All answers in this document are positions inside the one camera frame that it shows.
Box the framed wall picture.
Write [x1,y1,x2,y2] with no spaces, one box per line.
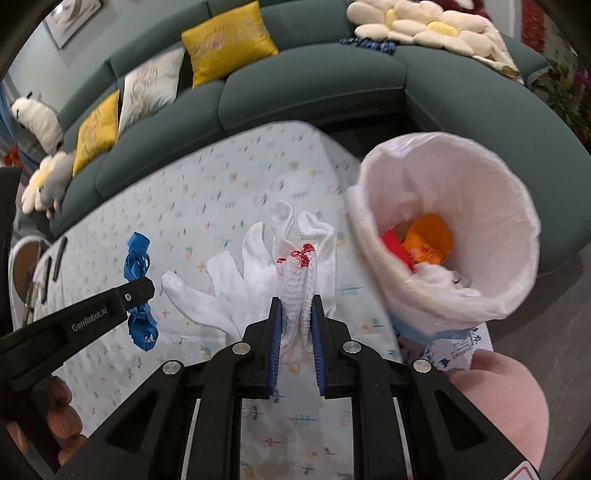
[46,0,105,48]

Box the grey embroidered cushion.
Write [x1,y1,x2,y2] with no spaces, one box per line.
[119,46,186,137]

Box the person's left hand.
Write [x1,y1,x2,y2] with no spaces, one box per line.
[46,376,88,467]

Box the small grey flower plush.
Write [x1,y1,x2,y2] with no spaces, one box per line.
[21,151,77,216]

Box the white flower plush cushion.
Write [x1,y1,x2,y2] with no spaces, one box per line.
[346,0,445,41]
[402,8,498,59]

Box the pink stool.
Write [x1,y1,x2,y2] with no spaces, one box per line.
[450,350,550,480]

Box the round wooden chair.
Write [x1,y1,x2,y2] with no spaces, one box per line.
[9,235,48,320]

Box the black stick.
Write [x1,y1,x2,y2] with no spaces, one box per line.
[54,237,68,282]

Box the white paper towel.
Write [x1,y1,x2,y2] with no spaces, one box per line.
[413,263,482,302]

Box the yellow embroidered cushion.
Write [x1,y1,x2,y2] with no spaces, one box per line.
[73,90,121,176]
[181,1,280,88]

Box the white cotton glove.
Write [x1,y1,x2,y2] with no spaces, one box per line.
[161,222,283,343]

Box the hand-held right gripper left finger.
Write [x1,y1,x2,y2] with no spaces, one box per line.
[58,295,283,480]

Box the white lined trash bin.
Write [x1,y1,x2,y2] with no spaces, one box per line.
[346,131,542,371]

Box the patterned light tablecloth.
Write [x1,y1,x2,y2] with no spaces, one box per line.
[9,121,495,480]

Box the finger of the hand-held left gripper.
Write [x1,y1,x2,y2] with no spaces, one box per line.
[108,276,157,320]

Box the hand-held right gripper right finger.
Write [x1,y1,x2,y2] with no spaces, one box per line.
[310,294,541,480]

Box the red hanging decoration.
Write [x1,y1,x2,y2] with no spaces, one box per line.
[522,0,548,47]

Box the blue patterned cloth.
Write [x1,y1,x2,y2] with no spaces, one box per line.
[340,37,398,53]

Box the beige quilted blanket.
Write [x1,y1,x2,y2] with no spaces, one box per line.
[471,18,525,85]

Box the orange crinkled wrapper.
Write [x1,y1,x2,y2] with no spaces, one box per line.
[404,213,454,265]

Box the white knit glove red mark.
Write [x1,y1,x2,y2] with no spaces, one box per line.
[270,199,339,366]

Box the green curved sofa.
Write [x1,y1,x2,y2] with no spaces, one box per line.
[48,0,591,278]

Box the white plush toy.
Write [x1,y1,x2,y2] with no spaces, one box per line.
[11,91,64,153]

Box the blue plastic ribbon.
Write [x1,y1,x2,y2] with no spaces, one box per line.
[122,232,160,352]

